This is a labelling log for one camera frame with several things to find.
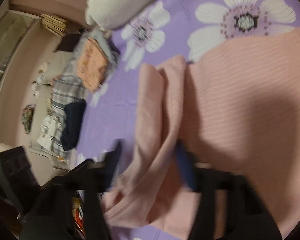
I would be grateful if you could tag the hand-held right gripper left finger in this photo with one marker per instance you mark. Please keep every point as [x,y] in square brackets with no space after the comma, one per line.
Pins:
[112,170]

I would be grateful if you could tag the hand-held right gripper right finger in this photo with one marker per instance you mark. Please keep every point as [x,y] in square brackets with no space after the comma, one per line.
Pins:
[186,167]

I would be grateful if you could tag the pink striped shirt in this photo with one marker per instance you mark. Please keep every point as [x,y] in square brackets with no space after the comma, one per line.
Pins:
[240,105]

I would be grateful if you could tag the colourful packet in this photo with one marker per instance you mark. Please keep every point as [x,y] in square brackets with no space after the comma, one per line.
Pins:
[78,215]

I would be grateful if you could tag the dark navy cloth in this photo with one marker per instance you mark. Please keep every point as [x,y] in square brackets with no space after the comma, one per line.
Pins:
[73,122]

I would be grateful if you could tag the white cartoon print pillow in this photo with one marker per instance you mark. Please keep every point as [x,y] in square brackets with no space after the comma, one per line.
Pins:
[48,130]

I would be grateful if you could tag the grey plaid quilt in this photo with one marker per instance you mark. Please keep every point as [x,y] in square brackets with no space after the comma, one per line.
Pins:
[67,87]

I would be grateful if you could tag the colourful patterned cushion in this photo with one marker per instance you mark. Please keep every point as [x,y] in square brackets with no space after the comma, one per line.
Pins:
[28,118]

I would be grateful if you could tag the dark boxy object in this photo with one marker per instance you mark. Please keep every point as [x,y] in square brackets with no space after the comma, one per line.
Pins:
[13,165]

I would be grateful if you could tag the folded orange printed garment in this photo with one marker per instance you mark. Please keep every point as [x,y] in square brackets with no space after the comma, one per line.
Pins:
[92,65]

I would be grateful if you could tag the small plush toys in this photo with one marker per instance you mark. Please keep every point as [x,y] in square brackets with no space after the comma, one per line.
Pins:
[38,85]

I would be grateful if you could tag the folded grey garment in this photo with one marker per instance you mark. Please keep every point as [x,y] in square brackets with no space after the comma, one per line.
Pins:
[110,52]

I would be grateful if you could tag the beige pillow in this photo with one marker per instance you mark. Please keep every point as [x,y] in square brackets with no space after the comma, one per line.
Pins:
[57,65]

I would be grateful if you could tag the black cloth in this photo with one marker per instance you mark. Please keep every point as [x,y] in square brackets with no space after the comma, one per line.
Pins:
[68,42]

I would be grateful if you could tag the purple floral bed sheet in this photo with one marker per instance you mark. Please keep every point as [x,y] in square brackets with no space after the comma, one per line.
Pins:
[180,30]

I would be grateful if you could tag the yellow pleated fabric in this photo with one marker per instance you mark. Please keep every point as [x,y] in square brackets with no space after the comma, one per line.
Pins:
[53,23]

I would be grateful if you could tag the white plush goose toy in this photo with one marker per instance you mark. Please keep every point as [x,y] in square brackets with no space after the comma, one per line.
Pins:
[110,2]

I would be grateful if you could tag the pink curtain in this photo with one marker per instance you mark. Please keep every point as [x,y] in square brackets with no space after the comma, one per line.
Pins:
[52,0]

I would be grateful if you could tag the white wall shelf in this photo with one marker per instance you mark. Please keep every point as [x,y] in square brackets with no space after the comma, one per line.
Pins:
[15,35]

